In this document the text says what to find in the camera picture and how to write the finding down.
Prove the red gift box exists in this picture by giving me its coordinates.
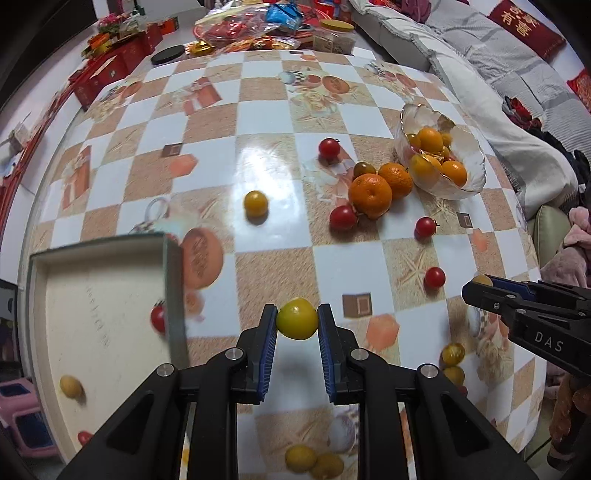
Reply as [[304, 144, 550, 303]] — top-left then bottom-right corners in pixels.
[[69, 23, 162, 111]]

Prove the white shallow tray box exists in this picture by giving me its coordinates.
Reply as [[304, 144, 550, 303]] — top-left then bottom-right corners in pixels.
[[26, 233, 189, 462]]

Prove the red tomato mid right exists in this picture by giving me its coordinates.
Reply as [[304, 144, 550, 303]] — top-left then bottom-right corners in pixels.
[[415, 217, 438, 239]]

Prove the olive fruit pair lower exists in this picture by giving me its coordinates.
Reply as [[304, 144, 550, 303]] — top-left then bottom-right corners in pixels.
[[310, 453, 345, 480]]

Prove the black round lid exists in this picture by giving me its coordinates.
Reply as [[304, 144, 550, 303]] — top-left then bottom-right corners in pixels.
[[150, 45, 185, 66]]

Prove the snack bag pile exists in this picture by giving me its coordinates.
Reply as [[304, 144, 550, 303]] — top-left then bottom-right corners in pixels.
[[185, 1, 356, 57]]

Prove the red tomato beside mandarin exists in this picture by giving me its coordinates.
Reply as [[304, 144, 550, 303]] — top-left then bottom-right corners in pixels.
[[329, 204, 358, 231]]

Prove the yellow-green tomato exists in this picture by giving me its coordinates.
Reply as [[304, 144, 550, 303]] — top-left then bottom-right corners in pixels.
[[276, 297, 318, 340]]

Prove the olive fruit pair upper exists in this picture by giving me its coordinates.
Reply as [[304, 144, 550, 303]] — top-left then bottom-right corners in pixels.
[[284, 444, 318, 474]]

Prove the red tomato far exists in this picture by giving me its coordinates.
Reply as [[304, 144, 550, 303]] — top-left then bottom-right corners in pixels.
[[318, 138, 341, 162]]

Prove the yellow tomato on table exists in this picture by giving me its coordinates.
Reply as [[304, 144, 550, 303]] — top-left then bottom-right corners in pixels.
[[243, 190, 269, 218]]

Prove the red cherry tomato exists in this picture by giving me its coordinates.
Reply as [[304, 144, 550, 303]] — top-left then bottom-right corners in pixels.
[[150, 300, 166, 335]]

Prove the pink plastic stool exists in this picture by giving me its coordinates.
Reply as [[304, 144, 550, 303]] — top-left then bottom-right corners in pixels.
[[0, 378, 58, 458]]

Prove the large orange mandarin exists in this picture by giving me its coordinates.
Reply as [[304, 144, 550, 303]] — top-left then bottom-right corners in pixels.
[[349, 174, 393, 220]]

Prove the checkered tablecloth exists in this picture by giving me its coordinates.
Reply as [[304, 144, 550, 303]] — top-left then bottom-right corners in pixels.
[[31, 51, 546, 479]]

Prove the red tomato near right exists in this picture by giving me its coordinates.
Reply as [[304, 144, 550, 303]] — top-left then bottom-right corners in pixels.
[[424, 267, 447, 290]]

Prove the olive fruit pair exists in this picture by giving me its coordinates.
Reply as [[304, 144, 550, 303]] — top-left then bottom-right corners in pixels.
[[284, 444, 318, 474], [310, 453, 345, 480]]

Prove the clear glass fruit bowl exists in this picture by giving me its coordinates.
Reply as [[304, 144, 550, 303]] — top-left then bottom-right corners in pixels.
[[394, 103, 486, 200]]

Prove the olive green round fruit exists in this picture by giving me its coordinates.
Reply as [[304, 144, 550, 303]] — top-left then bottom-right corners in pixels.
[[59, 375, 83, 400]]

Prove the pink fluffy blanket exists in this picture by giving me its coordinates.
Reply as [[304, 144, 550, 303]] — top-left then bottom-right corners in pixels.
[[541, 207, 591, 289]]

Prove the grey white sofa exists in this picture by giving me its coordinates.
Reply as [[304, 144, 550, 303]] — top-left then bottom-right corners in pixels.
[[351, 0, 591, 222]]

